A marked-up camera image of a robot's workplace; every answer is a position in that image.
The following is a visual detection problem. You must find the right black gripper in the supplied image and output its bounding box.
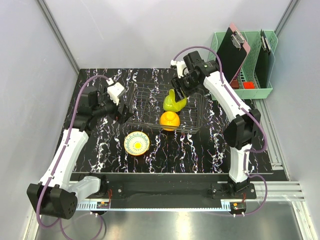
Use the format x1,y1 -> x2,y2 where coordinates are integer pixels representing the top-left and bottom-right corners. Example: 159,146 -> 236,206
170,72 -> 200,103

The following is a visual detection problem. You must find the yellow bowl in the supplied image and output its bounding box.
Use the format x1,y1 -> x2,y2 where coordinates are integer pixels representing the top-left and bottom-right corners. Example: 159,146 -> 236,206
175,99 -> 187,113

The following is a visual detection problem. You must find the orange bowl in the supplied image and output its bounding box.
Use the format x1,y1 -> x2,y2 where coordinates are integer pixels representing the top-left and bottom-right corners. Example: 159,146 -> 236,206
159,111 -> 180,131
126,144 -> 150,156

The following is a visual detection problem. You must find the green striped bowl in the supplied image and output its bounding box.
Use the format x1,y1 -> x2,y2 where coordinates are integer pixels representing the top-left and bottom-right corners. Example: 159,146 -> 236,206
124,131 -> 150,156

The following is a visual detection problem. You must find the white green bowl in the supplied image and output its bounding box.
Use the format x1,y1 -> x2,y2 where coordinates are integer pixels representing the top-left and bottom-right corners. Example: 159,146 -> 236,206
163,89 -> 176,112

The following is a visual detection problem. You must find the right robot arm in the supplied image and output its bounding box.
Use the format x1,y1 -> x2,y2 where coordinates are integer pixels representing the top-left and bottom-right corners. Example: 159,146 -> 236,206
170,51 -> 261,199

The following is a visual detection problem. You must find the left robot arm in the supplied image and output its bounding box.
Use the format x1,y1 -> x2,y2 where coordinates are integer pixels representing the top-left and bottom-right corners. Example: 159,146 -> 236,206
26,82 -> 132,220

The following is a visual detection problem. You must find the brown block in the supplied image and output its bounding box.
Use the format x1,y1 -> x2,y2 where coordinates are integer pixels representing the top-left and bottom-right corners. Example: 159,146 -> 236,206
230,79 -> 240,90

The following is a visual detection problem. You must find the green plastic file organizer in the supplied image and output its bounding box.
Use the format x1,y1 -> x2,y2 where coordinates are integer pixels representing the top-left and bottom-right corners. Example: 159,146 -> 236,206
210,30 -> 278,100

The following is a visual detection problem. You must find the red block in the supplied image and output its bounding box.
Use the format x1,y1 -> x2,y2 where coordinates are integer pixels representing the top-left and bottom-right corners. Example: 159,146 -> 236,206
243,81 -> 255,90

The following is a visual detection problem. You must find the black pink clipboard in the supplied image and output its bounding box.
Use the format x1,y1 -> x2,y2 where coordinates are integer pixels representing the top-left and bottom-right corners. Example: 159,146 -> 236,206
211,23 -> 251,85

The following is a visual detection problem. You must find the dark green clipboard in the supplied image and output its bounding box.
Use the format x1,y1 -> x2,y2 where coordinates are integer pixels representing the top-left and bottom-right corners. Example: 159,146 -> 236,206
255,30 -> 275,89

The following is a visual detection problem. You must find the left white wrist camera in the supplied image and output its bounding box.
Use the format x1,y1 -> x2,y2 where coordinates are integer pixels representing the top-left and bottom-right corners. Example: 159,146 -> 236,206
107,79 -> 126,106

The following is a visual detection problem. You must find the wire dish rack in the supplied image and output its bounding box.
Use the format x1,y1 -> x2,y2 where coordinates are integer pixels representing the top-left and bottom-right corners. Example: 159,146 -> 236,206
127,82 -> 204,134

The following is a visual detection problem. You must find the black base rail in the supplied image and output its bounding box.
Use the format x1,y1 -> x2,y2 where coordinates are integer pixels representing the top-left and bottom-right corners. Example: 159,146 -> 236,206
93,172 -> 257,211

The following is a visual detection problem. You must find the white slotted cable duct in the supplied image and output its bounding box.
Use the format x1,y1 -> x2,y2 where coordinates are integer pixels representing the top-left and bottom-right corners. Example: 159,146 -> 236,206
76,201 -> 111,211

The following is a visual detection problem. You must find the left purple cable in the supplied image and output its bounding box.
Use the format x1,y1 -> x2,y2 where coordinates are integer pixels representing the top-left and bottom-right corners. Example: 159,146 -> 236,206
36,74 -> 112,240

